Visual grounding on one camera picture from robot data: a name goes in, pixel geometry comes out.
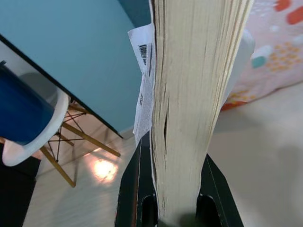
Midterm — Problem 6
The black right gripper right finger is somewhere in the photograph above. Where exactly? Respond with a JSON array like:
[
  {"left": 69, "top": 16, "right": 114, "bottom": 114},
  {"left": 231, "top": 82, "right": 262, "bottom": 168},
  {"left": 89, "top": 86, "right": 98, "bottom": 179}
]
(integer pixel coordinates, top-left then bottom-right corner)
[{"left": 196, "top": 153, "right": 244, "bottom": 227}]

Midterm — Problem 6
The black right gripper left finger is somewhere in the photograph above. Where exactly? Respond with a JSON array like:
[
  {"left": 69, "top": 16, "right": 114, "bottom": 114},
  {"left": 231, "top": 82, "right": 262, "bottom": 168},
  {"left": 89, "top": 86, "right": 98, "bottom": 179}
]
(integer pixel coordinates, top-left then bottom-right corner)
[{"left": 115, "top": 132, "right": 158, "bottom": 227}]

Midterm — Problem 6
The white paperback book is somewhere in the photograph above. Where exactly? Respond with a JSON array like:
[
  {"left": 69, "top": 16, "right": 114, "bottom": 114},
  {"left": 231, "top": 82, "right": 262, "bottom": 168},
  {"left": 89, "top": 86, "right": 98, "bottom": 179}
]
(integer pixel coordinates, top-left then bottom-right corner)
[{"left": 127, "top": 0, "right": 256, "bottom": 227}]

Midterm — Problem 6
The pink pillow with orange print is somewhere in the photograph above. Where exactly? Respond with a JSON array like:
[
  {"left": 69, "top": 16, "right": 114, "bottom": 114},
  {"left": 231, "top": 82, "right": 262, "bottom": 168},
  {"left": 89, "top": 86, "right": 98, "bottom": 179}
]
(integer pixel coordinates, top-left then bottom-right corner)
[{"left": 221, "top": 0, "right": 303, "bottom": 112}]

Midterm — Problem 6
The cream sheeted mattress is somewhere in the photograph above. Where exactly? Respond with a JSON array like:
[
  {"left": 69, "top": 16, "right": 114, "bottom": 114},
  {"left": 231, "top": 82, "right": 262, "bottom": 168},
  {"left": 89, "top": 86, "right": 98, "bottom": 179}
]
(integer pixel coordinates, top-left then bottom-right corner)
[{"left": 208, "top": 80, "right": 303, "bottom": 227}]

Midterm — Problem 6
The white chair with wooden legs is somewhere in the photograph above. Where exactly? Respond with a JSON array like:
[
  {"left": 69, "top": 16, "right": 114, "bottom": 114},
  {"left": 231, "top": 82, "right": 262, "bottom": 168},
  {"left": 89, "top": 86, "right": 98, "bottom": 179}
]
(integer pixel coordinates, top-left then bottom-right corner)
[{"left": 0, "top": 70, "right": 122, "bottom": 189}]

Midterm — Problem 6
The black wardrobe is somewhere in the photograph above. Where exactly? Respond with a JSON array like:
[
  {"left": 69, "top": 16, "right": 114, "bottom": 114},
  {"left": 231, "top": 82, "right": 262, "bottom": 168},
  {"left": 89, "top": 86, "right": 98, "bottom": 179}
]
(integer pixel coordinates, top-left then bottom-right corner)
[{"left": 0, "top": 141, "right": 41, "bottom": 227}]

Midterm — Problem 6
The blue plastic bucket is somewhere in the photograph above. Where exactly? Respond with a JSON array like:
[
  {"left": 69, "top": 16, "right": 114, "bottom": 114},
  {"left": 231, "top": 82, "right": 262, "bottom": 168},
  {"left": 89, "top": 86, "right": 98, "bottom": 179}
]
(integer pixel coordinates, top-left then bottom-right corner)
[{"left": 0, "top": 60, "right": 56, "bottom": 146}]

